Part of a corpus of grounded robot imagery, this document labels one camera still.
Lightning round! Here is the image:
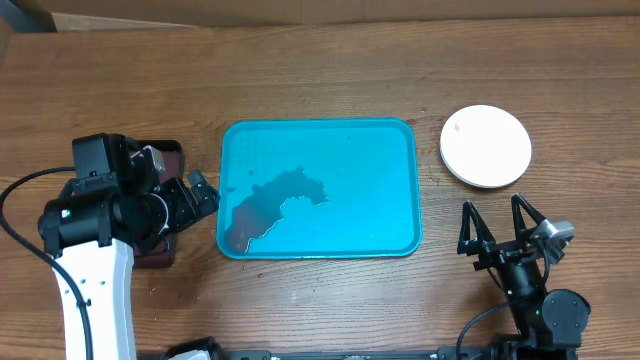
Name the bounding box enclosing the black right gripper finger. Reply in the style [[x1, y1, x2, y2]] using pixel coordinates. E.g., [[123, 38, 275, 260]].
[[457, 201, 496, 255], [511, 193, 546, 240]]

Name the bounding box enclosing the white pink plate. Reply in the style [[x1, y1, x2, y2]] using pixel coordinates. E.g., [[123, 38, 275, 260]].
[[439, 105, 532, 189]]

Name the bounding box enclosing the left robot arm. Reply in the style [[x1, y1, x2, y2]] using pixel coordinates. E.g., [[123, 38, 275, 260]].
[[1, 167, 220, 359]]

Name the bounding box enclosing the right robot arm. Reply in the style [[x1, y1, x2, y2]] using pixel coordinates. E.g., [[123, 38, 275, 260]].
[[455, 193, 591, 359]]

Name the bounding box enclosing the black tray with red liquid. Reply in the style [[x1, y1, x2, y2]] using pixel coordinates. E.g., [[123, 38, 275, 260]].
[[134, 140, 184, 269]]

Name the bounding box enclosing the blue plastic serving tray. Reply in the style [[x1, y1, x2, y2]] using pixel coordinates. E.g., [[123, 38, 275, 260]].
[[216, 118, 422, 260]]

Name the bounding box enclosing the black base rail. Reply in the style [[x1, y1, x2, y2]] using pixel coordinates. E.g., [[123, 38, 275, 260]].
[[137, 346, 578, 360]]

